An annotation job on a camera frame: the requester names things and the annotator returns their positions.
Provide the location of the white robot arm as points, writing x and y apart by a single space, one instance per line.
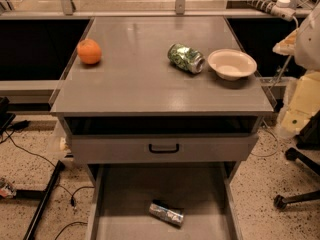
302 96

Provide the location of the white paper bowl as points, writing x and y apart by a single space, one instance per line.
232 64

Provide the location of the orange fruit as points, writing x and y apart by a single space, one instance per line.
89 51

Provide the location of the green soda can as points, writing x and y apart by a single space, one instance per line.
186 58

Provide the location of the black floor stand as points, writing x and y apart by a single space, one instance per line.
42 197

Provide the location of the grey top drawer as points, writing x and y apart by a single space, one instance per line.
92 149

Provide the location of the silver redbull can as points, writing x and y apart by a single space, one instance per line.
166 213

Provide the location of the white power strip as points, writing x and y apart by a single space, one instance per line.
278 8

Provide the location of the crumpled wrapper on floor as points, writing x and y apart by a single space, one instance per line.
7 190

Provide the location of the black drawer handle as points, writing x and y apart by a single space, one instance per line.
162 149

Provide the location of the grey open middle drawer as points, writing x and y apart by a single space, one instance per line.
163 202

